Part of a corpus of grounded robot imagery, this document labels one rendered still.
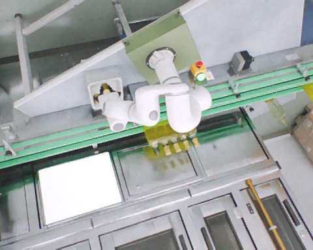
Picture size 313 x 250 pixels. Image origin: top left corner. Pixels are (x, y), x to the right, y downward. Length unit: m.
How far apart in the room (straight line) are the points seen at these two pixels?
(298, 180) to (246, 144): 3.64
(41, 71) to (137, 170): 1.01
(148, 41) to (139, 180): 0.78
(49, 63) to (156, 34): 1.10
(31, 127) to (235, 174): 1.18
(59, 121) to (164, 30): 0.77
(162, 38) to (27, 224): 1.18
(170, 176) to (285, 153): 4.12
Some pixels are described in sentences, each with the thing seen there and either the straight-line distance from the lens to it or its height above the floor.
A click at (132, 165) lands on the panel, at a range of 1.78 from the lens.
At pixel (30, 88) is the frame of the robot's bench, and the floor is 0.64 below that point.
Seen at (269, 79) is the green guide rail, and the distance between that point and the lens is 1.95.
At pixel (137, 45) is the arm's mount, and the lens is 1.43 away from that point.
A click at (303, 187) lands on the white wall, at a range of 5.57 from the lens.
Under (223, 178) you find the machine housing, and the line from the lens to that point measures 1.82.
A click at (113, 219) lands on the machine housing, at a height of 1.38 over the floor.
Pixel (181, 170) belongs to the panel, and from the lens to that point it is 1.79.
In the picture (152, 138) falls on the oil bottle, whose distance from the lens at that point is 1.69.
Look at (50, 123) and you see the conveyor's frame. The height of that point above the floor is 0.82.
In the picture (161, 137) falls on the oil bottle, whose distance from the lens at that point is 1.69.
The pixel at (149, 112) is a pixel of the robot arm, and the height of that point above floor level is 1.26.
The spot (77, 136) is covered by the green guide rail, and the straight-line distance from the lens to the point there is 1.71.
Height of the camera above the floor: 1.81
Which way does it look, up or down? 28 degrees down
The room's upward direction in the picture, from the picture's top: 159 degrees clockwise
